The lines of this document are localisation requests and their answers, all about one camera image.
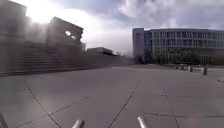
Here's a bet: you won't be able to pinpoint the low distant building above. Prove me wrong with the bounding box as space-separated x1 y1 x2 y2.
86 46 119 57

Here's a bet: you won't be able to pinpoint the grey concrete slab plaza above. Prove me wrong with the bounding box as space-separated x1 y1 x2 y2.
0 64 224 128

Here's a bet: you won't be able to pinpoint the dark angular building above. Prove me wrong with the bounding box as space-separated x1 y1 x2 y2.
0 0 87 51

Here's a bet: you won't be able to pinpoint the robot's own part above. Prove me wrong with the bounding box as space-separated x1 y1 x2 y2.
71 119 86 128
136 115 149 128

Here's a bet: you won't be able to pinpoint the row of trees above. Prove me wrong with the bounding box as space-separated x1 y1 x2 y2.
134 48 224 66

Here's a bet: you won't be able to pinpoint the large grey glass-fronted building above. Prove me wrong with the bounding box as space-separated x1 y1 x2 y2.
132 27 224 65

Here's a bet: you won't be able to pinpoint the wide grey stone steps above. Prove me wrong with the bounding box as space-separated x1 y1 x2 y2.
0 40 134 78

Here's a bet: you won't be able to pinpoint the row of dark bollards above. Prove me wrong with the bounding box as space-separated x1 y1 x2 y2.
168 63 209 76

